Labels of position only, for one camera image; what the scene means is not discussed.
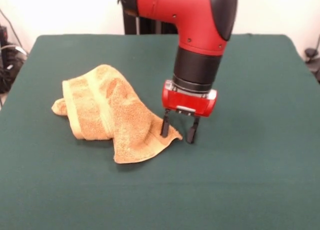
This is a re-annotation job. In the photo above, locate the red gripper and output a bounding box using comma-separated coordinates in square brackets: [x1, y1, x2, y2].
[160, 80, 218, 143]

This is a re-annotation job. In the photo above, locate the orange terry towel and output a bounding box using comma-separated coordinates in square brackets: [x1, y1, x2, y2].
[51, 64, 183, 165]

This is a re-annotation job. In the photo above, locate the dark green table cloth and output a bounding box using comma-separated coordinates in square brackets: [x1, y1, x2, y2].
[0, 34, 320, 230]

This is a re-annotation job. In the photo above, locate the small black stand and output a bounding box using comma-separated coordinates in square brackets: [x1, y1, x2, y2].
[304, 48, 320, 85]

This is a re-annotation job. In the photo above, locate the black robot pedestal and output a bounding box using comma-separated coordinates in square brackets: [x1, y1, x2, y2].
[122, 8, 180, 35]

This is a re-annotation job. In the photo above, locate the black equipment with cables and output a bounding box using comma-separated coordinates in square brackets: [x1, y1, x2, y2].
[0, 26, 28, 93]

